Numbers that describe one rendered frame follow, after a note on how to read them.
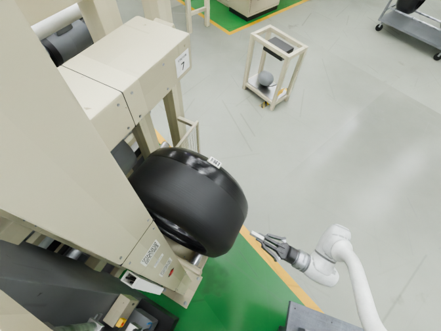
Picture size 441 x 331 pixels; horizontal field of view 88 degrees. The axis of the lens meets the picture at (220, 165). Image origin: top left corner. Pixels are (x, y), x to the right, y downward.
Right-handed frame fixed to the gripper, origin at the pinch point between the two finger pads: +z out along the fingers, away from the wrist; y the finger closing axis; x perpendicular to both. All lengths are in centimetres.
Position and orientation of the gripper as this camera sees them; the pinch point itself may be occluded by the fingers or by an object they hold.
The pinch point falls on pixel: (256, 236)
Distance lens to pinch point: 118.0
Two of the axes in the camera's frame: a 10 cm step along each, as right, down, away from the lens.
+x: -1.7, 4.8, 8.6
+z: -8.8, -4.7, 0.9
